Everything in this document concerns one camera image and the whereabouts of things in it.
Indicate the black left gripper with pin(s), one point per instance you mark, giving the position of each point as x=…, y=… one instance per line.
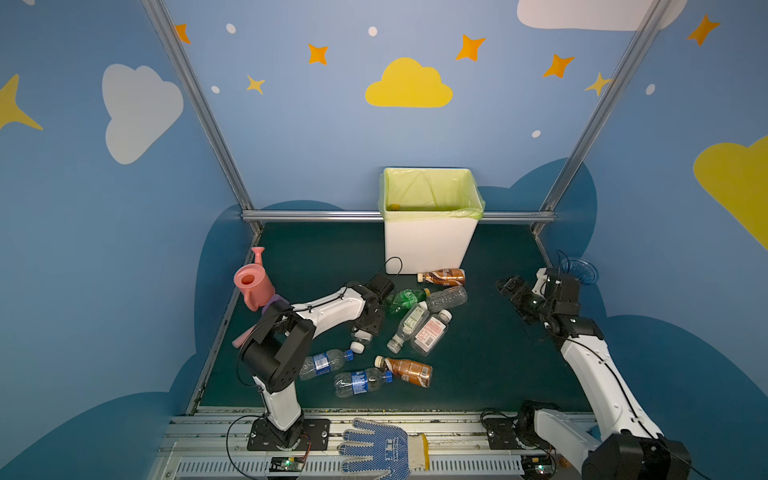
x=372, y=315

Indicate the green bin liner bag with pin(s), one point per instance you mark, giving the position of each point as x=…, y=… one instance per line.
x=442, y=191

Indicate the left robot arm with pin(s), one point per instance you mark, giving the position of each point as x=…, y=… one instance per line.
x=275, y=348

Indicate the brown coffee bottle front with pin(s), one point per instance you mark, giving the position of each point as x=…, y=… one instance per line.
x=410, y=371

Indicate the pink watering can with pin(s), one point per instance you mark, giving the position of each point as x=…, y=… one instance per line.
x=254, y=283

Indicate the white waste bin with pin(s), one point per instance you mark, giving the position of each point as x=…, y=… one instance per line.
x=426, y=242

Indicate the blue glass vase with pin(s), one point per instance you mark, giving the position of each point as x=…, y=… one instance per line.
x=584, y=271

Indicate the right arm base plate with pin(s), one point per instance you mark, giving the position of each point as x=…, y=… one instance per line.
x=502, y=434

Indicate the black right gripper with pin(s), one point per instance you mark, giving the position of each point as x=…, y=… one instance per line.
x=524, y=295

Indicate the blue label bottle front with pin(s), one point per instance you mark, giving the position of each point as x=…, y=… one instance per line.
x=350, y=384

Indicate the clear ribbed plastic bottle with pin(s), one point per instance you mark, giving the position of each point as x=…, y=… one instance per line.
x=446, y=299

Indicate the blue label bottle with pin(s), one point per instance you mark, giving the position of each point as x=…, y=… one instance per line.
x=350, y=384
x=324, y=363

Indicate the green label bottle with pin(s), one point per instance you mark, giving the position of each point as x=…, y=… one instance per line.
x=409, y=326
x=361, y=339

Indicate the pink label bottle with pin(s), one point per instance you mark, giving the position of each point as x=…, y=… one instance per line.
x=431, y=332

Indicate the blue dotted work glove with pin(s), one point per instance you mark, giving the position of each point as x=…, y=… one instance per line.
x=383, y=448

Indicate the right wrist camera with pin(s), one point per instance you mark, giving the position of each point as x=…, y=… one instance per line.
x=541, y=280

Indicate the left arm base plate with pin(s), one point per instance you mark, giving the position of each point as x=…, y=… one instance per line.
x=312, y=434

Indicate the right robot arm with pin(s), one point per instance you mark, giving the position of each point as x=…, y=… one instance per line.
x=630, y=445

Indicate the green plastic bottle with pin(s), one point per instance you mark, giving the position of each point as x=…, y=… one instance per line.
x=399, y=304

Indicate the brown Nescafe bottle near bin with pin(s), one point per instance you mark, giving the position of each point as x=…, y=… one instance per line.
x=444, y=277

